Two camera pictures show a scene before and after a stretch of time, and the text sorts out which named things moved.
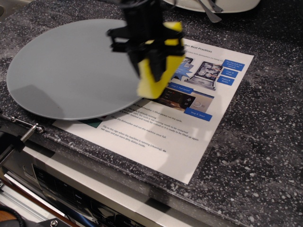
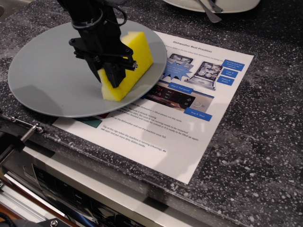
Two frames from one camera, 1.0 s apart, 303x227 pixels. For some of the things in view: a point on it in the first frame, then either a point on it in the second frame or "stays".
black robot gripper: [145, 35] to [103, 44]
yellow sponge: [148, 85] to [141, 56]
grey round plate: [69, 71] stays
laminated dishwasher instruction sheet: [170, 133] stays
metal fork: [216, 8] stays
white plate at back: [227, 5] stays
